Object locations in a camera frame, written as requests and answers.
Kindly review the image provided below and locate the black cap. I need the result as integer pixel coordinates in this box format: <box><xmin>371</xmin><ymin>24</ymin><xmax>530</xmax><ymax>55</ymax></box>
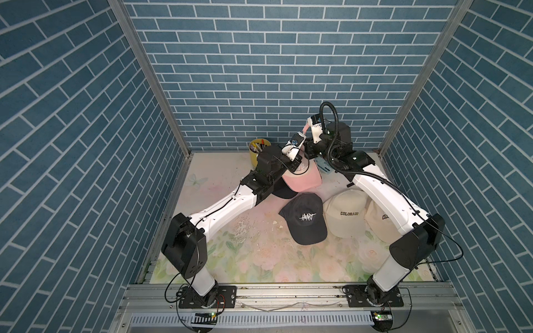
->
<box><xmin>279</xmin><ymin>193</ymin><xmax>328</xmax><ymax>246</ymax></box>
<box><xmin>272</xmin><ymin>183</ymin><xmax>298</xmax><ymax>199</ymax></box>

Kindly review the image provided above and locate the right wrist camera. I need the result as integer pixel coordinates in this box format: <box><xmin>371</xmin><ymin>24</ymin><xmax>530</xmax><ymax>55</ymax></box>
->
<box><xmin>307</xmin><ymin>115</ymin><xmax>323</xmax><ymax>144</ymax></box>

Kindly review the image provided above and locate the black cap front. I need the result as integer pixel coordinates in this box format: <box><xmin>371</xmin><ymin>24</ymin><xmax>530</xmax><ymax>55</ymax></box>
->
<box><xmin>279</xmin><ymin>193</ymin><xmax>328</xmax><ymax>246</ymax></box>

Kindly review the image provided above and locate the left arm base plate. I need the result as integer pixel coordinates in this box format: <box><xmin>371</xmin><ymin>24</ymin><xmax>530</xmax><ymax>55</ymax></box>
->
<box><xmin>176</xmin><ymin>285</ymin><xmax>237</xmax><ymax>310</ymax></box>

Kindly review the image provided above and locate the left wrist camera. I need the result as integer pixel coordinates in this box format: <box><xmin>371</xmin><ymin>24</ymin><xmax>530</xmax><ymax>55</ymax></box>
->
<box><xmin>282</xmin><ymin>132</ymin><xmax>305</xmax><ymax>161</ymax></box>

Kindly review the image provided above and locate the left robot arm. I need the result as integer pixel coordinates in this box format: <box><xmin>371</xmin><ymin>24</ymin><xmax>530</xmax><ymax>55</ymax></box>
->
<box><xmin>161</xmin><ymin>140</ymin><xmax>302</xmax><ymax>298</ymax></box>

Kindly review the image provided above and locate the light blue calculator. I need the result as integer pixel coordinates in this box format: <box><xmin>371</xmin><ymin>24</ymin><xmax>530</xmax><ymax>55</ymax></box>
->
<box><xmin>314</xmin><ymin>157</ymin><xmax>334</xmax><ymax>174</ymax></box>

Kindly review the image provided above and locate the yellow pen cup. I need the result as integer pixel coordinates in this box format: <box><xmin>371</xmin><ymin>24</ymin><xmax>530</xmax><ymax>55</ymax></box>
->
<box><xmin>248</xmin><ymin>138</ymin><xmax>271</xmax><ymax>169</ymax></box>

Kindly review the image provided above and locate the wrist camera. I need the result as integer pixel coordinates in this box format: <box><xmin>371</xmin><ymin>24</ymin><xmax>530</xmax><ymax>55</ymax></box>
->
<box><xmin>282</xmin><ymin>132</ymin><xmax>305</xmax><ymax>161</ymax></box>
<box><xmin>307</xmin><ymin>115</ymin><xmax>323</xmax><ymax>144</ymax></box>

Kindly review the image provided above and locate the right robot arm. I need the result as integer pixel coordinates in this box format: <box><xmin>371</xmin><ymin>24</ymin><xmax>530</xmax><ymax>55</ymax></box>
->
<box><xmin>303</xmin><ymin>118</ymin><xmax>445</xmax><ymax>305</ymax></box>

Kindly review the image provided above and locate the beige Colorado cap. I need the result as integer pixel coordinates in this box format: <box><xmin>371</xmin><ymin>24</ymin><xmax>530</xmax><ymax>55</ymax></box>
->
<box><xmin>323</xmin><ymin>190</ymin><xmax>368</xmax><ymax>239</ymax></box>
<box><xmin>365</xmin><ymin>200</ymin><xmax>401</xmax><ymax>244</ymax></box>

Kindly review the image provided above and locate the black cap rear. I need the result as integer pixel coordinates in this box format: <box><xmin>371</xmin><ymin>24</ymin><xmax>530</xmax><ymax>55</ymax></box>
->
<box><xmin>272</xmin><ymin>183</ymin><xmax>298</xmax><ymax>199</ymax></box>

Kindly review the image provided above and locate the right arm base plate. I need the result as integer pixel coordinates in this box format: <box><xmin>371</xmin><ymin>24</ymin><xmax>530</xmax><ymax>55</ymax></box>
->
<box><xmin>341</xmin><ymin>284</ymin><xmax>404</xmax><ymax>307</ymax></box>

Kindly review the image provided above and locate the pink baseball cap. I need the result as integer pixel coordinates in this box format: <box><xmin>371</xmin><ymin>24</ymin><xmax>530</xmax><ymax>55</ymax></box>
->
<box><xmin>282</xmin><ymin>121</ymin><xmax>322</xmax><ymax>193</ymax></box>

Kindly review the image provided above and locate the aluminium front rail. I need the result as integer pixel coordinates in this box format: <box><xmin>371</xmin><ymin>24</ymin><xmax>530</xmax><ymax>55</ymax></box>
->
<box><xmin>111</xmin><ymin>282</ymin><xmax>475</xmax><ymax>332</ymax></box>

